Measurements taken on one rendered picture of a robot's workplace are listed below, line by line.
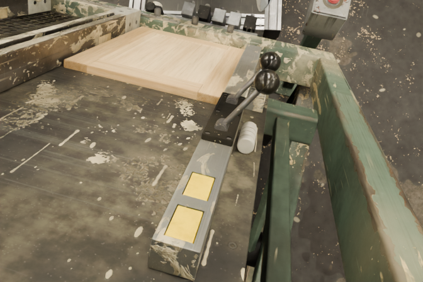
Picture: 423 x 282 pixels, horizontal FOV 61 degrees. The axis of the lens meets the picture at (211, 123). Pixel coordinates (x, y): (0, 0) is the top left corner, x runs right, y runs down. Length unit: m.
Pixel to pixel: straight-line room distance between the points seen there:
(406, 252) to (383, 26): 2.06
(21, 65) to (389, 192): 0.67
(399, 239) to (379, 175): 0.14
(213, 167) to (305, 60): 0.82
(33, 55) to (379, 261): 0.69
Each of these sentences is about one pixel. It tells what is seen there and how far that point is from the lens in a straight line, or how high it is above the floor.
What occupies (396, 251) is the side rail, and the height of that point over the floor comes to 1.62.
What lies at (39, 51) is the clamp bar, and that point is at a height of 1.36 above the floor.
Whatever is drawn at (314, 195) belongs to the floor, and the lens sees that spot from 2.09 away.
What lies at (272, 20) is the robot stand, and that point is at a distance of 2.04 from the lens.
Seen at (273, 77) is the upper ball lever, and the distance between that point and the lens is 0.52.
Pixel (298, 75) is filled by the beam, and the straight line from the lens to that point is 1.26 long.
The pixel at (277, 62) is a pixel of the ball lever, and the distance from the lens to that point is 0.64.
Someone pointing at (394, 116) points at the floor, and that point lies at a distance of 2.28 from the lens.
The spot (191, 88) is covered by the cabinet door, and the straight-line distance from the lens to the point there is 0.80.
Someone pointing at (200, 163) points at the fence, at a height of 1.55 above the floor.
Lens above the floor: 2.03
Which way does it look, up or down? 79 degrees down
